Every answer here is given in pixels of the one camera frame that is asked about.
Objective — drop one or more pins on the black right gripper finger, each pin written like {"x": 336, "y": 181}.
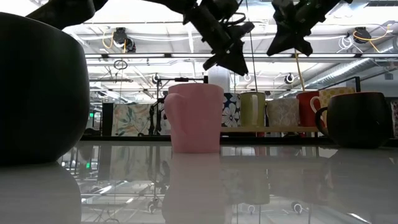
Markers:
{"x": 284, "y": 40}
{"x": 304, "y": 45}

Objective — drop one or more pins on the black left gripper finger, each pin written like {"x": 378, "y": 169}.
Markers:
{"x": 231, "y": 59}
{"x": 241, "y": 30}

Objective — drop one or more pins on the white mug blue floral print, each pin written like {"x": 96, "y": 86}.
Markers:
{"x": 231, "y": 115}

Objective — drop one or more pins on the salmon red mug white interior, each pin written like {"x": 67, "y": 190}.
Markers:
{"x": 303, "y": 109}

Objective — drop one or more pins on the grey floral patterned mug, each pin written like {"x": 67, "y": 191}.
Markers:
{"x": 283, "y": 112}

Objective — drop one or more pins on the pink ceramic mug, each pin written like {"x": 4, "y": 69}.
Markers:
{"x": 196, "y": 121}

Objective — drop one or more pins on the black mug red interior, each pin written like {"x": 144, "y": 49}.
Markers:
{"x": 357, "y": 121}

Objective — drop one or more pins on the matte black round mug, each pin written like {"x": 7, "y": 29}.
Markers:
{"x": 40, "y": 93}

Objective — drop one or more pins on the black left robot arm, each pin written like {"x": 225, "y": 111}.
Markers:
{"x": 62, "y": 12}

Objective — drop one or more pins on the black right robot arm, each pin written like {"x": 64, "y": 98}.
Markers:
{"x": 323, "y": 6}

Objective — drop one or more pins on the white building column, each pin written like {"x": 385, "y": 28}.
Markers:
{"x": 219, "y": 77}

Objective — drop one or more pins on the wooden tray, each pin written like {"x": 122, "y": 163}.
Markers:
{"x": 280, "y": 129}

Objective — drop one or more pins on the floral printed partition panel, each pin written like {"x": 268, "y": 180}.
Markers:
{"x": 133, "y": 119}

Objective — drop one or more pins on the silver ventilation duct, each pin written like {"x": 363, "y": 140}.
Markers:
{"x": 357, "y": 67}

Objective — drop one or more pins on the black aluminium table frame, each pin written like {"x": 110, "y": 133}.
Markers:
{"x": 124, "y": 139}

